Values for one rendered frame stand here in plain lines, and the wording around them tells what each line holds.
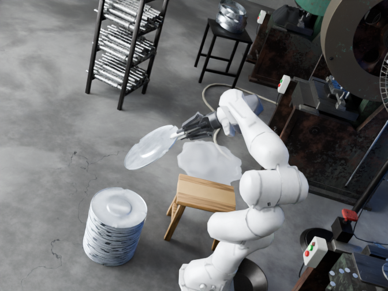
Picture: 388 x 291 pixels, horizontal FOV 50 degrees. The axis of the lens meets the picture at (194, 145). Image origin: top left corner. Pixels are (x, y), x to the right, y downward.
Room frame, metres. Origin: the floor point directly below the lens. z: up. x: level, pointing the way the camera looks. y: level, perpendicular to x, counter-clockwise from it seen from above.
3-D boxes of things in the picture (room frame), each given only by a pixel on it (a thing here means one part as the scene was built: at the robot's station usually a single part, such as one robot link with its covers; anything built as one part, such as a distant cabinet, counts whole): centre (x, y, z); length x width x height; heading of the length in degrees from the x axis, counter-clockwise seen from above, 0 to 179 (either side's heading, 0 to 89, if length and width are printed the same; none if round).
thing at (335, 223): (1.53, -0.78, 0.62); 0.10 x 0.06 x 0.20; 7
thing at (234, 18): (4.17, 0.06, 0.40); 0.45 x 0.40 x 0.79; 19
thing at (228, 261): (1.19, -0.31, 0.71); 0.18 x 0.11 x 0.25; 102
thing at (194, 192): (1.87, -0.16, 0.16); 0.34 x 0.24 x 0.34; 100
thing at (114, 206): (1.56, 0.26, 0.30); 0.29 x 0.29 x 0.01
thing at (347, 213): (1.55, -0.77, 0.72); 0.07 x 0.06 x 0.08; 97
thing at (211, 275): (1.17, -0.23, 0.52); 0.22 x 0.19 x 0.14; 102
